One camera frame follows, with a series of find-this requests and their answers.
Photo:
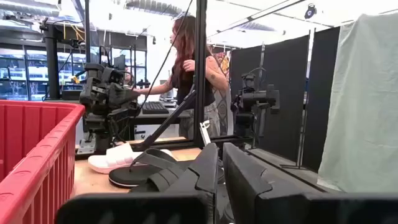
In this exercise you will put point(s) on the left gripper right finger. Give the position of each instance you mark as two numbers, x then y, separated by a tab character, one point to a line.
245	199

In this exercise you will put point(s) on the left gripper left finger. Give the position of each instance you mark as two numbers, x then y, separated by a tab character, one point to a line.
186	205

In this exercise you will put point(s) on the pale pink slide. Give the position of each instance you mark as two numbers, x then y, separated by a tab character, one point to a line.
112	158

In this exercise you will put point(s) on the black thong sandal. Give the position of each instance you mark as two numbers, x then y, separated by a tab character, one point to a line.
130	177

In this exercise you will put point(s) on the red plastic bin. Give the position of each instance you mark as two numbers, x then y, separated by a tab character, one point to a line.
37	186

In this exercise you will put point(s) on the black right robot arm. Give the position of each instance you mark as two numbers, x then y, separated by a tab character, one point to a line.
96	121

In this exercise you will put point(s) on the black keyboard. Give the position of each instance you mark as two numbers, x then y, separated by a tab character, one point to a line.
155	108

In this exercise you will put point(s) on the dark office desk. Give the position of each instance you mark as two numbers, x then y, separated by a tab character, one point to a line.
155	117

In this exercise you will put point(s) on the person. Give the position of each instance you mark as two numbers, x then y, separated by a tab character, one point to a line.
183	90

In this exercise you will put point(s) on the black round pole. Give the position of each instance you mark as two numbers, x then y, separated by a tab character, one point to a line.
52	68

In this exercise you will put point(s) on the silver partition support pole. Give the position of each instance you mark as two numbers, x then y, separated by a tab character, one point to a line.
300	140

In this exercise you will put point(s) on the colourful patterned banner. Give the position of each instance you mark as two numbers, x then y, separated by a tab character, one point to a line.
224	109

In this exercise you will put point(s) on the black fabric partition panel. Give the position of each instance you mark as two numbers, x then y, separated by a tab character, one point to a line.
280	93
325	93

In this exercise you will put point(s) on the grey-green curtain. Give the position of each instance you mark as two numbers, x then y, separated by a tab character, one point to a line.
360	109

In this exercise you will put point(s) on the dark round ceiling fixture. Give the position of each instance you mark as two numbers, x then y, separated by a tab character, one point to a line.
310	12

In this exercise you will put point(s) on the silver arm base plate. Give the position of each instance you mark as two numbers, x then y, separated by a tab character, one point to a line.
87	146

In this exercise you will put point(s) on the silver angle bracket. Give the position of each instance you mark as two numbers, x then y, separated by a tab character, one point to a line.
205	132

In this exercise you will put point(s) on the thin black upright post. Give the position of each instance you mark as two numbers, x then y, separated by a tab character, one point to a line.
87	31

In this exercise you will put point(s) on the black aluminium rig frame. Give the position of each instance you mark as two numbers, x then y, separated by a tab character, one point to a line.
200	62

